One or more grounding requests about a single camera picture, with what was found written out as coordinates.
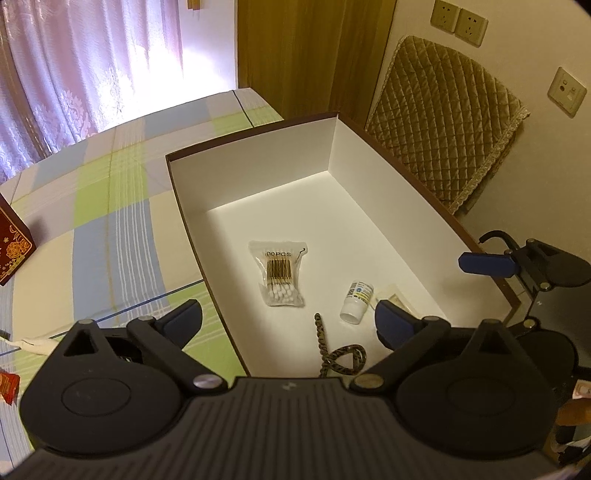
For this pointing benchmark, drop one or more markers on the brown white cardboard box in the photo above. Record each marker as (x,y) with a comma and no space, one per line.
(363,218)

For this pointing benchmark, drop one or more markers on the cotton swab bag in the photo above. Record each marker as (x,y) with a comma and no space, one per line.
(279,265)

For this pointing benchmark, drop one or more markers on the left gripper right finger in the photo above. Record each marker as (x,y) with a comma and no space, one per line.
(409,338)

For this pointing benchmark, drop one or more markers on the double wall socket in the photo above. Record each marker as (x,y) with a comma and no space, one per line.
(464,24)

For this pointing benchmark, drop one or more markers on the pink lace curtain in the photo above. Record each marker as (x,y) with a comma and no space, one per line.
(72,69)

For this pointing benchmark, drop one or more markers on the red snack packet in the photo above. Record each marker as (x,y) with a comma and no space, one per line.
(9,386)

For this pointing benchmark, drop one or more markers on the white electric toothbrush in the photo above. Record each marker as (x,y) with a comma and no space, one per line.
(38,346)

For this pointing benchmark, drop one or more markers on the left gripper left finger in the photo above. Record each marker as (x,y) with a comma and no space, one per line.
(161,342)

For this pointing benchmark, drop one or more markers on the small white medicine bottle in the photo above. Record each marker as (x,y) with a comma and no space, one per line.
(357,302)

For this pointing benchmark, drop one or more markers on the quilted brown cushion cover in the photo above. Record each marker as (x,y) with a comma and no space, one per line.
(447,119)

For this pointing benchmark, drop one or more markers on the wooden door panel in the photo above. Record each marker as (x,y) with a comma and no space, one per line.
(309,57)

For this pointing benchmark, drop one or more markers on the small clear sachet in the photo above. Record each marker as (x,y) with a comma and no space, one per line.
(394,295)

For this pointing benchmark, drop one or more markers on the single wall socket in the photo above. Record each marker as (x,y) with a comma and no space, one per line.
(567,92)

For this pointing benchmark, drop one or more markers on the plaid tablecloth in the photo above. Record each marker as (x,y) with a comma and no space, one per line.
(111,244)

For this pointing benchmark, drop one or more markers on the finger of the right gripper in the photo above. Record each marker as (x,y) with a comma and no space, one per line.
(492,265)

